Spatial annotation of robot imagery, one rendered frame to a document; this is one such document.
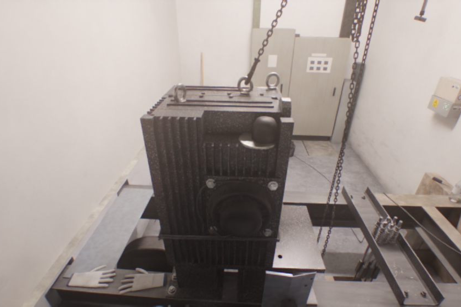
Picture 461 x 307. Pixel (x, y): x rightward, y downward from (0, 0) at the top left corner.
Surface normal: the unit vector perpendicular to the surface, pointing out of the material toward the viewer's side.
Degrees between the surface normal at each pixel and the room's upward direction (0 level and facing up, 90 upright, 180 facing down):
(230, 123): 90
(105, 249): 0
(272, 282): 90
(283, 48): 90
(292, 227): 0
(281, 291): 90
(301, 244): 0
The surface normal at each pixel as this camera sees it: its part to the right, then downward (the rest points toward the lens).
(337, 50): -0.05, 0.49
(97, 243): 0.00, -0.87
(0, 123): 1.00, 0.04
